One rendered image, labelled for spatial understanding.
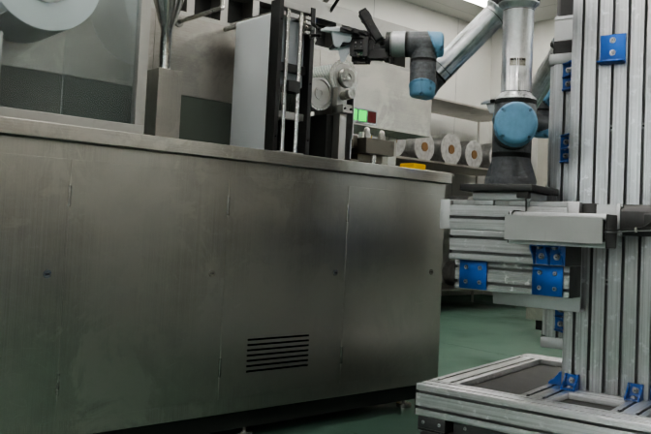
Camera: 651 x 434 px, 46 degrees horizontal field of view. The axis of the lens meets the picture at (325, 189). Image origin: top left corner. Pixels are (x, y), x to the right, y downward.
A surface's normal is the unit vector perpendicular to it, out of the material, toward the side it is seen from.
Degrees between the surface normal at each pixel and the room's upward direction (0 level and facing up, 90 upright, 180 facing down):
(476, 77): 90
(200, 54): 90
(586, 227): 90
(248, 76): 90
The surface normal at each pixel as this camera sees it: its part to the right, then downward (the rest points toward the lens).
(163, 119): 0.66, 0.00
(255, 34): -0.75, -0.07
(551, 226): -0.59, -0.07
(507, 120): -0.19, 0.07
